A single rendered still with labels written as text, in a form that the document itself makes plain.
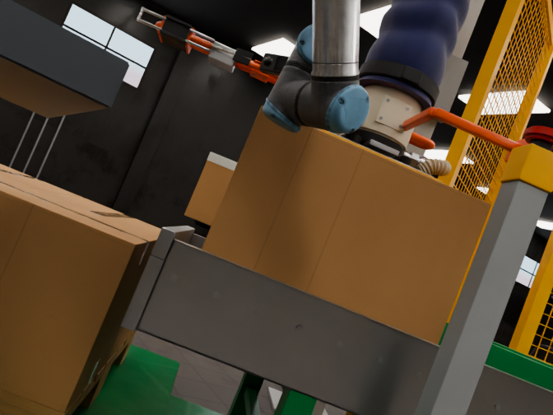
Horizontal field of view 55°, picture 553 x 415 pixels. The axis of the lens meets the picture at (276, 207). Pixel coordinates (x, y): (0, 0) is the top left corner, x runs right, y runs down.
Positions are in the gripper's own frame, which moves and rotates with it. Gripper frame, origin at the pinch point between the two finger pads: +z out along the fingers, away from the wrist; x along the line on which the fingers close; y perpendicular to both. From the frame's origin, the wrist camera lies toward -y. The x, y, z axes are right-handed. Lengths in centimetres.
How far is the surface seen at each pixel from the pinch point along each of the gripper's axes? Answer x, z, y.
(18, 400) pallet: -93, -20, -30
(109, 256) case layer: -57, -20, -23
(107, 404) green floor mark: -108, 30, -15
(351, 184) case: -21.6, -19.8, 21.8
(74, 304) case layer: -70, -20, -26
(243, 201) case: -34.8, -19.9, -0.3
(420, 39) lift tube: 21.2, -9.7, 26.8
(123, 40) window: 195, 851, -298
